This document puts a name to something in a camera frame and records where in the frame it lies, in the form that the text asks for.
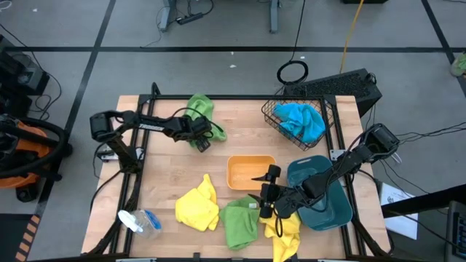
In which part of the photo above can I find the black metal table frame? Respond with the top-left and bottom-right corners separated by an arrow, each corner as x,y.
87,82 -> 396,258

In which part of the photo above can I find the green microfiber towel with tag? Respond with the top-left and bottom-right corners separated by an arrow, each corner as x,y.
219,195 -> 262,251

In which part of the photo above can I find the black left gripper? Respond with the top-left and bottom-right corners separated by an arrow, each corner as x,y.
170,115 -> 215,153

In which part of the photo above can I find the black equipment box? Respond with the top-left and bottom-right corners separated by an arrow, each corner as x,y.
0,34 -> 50,117

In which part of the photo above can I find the teal plastic basket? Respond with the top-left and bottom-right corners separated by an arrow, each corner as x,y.
286,155 -> 354,232

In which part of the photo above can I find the orange plastic basket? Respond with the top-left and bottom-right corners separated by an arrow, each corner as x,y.
226,154 -> 277,191

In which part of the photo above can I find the black coiled cable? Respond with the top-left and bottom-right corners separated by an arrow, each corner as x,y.
275,0 -> 309,86

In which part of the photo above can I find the black wire basket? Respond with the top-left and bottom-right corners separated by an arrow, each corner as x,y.
261,97 -> 336,152

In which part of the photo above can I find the grey desk leg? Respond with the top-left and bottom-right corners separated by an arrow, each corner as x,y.
268,0 -> 281,34
158,0 -> 178,32

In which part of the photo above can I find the black computer tower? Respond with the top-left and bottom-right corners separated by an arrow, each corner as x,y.
283,68 -> 383,118

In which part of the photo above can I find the clear spray bottle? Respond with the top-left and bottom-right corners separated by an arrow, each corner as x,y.
117,208 -> 163,239

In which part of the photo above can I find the orange and black vacuum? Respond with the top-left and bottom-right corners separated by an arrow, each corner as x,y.
0,113 -> 74,203

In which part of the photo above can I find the black cable bundle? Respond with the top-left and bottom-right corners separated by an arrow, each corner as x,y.
398,122 -> 466,143

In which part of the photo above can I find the yellow microfiber towel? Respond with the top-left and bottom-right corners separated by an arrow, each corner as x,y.
174,173 -> 221,233
258,213 -> 302,262

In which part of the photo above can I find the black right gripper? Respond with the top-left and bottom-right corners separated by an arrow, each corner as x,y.
248,164 -> 307,220

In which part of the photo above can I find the black metal beam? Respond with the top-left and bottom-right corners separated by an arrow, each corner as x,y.
381,183 -> 466,219

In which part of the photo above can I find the yellow cable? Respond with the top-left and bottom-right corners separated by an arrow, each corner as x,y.
339,0 -> 365,74

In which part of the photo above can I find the black device with buttons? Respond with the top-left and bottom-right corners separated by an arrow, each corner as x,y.
443,200 -> 466,262

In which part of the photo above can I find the white cable loop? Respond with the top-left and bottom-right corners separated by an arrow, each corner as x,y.
385,148 -> 403,164

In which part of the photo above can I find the white paper sheet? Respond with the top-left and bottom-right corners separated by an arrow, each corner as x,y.
379,181 -> 419,241

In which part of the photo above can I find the black power strip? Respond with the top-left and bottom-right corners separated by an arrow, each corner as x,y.
176,12 -> 204,25

